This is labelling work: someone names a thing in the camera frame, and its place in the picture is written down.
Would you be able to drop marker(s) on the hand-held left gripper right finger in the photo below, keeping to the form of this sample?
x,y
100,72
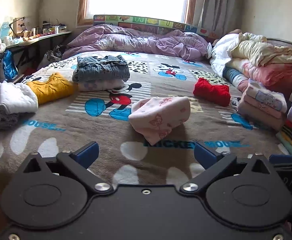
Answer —
x,y
205,155

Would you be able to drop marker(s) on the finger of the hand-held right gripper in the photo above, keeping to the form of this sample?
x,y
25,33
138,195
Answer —
x,y
282,158

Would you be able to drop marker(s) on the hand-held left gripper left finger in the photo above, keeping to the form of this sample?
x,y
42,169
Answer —
x,y
87,153

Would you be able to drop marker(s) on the pink printed garment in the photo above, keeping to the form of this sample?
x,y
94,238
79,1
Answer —
x,y
161,117

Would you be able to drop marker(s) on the mint green folded garment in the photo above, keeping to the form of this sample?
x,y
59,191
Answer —
x,y
287,143

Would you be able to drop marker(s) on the brown cartoon printed blanket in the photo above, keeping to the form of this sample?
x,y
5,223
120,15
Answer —
x,y
91,130

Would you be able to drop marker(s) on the beige folded garment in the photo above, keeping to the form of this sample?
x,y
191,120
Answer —
x,y
258,120

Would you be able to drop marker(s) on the pink cartoon print top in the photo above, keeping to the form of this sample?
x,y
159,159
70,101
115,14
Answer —
x,y
258,107

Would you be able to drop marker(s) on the red sweater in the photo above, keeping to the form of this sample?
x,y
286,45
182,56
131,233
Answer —
x,y
210,91

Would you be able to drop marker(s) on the white lavender folded garment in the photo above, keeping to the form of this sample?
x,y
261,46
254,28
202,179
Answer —
x,y
98,85

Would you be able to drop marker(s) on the yellow sweater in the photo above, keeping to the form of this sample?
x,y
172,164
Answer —
x,y
51,87

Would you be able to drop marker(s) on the blue rolled bedding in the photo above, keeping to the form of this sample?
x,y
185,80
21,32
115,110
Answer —
x,y
233,76

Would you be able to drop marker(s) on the pink blanket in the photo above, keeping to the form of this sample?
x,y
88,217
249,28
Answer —
x,y
273,73

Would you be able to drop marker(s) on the folded blue jeans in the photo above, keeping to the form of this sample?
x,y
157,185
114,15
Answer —
x,y
101,67

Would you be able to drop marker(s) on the white quilted garment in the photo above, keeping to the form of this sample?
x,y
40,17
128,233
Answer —
x,y
16,97

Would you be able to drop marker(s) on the grey garment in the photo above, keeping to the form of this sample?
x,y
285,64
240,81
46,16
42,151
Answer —
x,y
1,120

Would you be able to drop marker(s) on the grey cloth bundle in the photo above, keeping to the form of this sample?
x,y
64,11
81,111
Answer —
x,y
52,56

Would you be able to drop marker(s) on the white quilt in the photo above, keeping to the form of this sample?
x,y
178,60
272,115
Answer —
x,y
223,50

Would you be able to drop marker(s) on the cream blanket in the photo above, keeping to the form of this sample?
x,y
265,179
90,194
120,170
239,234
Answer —
x,y
260,51

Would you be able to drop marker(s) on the dark bed headboard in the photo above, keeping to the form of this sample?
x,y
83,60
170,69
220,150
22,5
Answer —
x,y
290,44

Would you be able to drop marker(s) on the blue plastic bag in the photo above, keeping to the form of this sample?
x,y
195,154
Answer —
x,y
9,66

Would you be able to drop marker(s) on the purple quilt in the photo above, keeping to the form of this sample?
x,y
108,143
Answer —
x,y
136,42

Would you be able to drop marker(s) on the dark desk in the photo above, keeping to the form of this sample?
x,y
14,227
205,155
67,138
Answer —
x,y
48,36

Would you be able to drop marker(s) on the assorted small desk clutter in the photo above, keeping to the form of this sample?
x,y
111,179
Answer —
x,y
41,31

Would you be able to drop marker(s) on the colourful play mat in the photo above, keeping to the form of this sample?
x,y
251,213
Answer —
x,y
141,20

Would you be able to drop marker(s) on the blue water bottle pack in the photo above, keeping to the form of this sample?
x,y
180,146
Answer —
x,y
5,31

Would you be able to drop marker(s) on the black desk lamp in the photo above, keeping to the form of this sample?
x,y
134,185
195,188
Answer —
x,y
17,21

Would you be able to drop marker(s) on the grey curtain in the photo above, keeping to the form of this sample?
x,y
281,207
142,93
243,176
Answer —
x,y
218,2

